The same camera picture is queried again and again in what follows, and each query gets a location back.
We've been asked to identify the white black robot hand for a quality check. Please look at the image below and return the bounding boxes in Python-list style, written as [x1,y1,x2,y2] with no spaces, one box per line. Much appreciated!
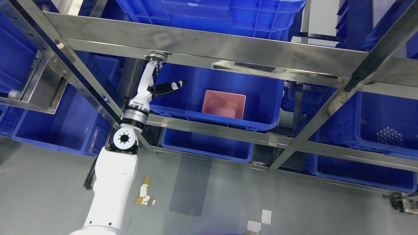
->
[124,61,188,116]

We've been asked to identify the pink plastic storage box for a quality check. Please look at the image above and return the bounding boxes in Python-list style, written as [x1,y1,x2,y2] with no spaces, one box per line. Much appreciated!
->
[201,90,246,119]

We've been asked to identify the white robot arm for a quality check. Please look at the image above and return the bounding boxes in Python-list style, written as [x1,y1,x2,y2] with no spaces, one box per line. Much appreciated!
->
[72,96,152,235]

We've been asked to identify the blue bin left shelf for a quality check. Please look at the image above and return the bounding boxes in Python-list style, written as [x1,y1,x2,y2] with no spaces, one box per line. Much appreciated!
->
[12,53,121,157]

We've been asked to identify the blue bin shelf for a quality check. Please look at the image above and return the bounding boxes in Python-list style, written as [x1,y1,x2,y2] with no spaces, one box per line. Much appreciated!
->
[117,0,306,41]
[12,53,121,157]
[309,92,418,160]

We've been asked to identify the blue shelf bin centre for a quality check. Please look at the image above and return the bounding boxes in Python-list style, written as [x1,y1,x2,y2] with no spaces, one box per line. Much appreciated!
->
[151,64,284,132]

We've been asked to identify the blue bin top shelf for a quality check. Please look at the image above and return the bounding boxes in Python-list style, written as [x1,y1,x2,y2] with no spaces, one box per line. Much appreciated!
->
[117,0,306,41]

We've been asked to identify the stainless steel shelf rack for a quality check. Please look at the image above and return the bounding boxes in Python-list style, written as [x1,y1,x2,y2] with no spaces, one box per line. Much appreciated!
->
[0,0,418,214]

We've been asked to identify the blue bin right shelf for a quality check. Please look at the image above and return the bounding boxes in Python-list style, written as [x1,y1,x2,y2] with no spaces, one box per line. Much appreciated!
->
[309,92,418,160]

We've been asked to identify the blue bin lower centre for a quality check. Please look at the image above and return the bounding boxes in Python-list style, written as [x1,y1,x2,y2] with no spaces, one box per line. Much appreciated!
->
[161,128,254,163]

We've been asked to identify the blue bin lower right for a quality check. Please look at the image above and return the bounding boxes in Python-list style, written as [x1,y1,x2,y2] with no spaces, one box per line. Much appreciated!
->
[303,154,417,193]

